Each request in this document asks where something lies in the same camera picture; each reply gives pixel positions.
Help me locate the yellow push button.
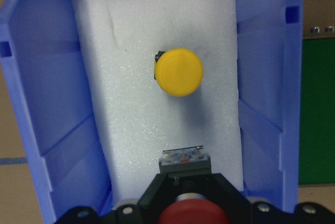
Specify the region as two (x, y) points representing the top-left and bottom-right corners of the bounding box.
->
(154, 48), (204, 97)

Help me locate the left blue plastic bin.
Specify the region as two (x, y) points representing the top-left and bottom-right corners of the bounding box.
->
(1, 0), (303, 223)

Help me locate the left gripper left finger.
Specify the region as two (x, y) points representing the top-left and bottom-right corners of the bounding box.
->
(56, 174), (168, 223)

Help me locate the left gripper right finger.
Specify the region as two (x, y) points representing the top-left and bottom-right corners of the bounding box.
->
(210, 173), (334, 223)

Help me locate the red push button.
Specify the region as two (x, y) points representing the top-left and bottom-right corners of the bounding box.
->
(158, 145), (231, 223)

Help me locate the green conveyor belt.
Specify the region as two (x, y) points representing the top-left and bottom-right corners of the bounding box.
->
(299, 38), (334, 185)

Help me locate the left white foam pad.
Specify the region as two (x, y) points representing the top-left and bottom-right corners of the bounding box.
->
(72, 0), (243, 203)

